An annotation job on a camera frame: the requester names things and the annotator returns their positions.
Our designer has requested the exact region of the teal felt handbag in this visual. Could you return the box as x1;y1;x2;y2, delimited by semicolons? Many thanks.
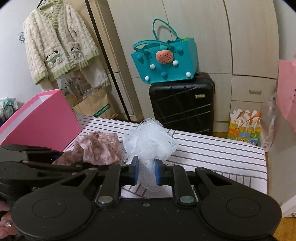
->
131;19;198;84

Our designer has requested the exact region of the pink cardboard storage box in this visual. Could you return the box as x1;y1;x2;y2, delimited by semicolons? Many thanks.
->
1;89;82;151

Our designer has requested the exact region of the pink floral cloth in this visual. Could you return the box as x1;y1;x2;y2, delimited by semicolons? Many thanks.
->
53;132;123;166

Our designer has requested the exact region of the white mesh bath sponge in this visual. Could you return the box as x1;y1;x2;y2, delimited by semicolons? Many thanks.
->
122;118;179;192

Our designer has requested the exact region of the cream knitted cardigan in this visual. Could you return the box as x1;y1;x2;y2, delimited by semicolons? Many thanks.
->
23;1;110;91

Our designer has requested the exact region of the pink tote bag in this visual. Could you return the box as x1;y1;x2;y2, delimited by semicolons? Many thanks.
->
276;56;296;133

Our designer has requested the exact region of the colourful gift bag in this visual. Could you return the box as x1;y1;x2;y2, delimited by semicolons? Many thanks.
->
227;108;262;146

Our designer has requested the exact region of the black suitcase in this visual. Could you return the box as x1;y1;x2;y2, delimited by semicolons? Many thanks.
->
149;73;215;136

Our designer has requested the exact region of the black clothes rack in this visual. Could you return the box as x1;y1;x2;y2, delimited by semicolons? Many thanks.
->
36;0;132;122

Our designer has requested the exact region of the beige wardrobe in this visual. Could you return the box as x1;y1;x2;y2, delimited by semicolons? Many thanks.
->
97;1;279;133

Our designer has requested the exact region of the brown paper bag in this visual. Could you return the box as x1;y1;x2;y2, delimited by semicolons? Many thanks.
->
65;87;117;119

